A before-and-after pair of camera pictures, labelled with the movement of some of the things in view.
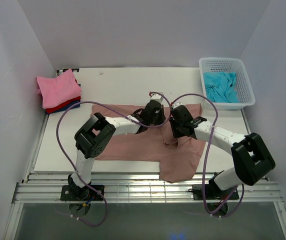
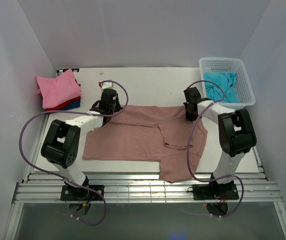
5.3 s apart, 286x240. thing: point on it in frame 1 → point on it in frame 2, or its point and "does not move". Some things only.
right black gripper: x=175 y=133 → x=189 y=117
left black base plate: x=81 y=192 does not move
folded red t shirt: x=53 y=108 does not move
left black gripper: x=162 y=118 → x=118 y=107
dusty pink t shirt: x=178 y=158 does not move
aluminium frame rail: x=139 y=188 does not move
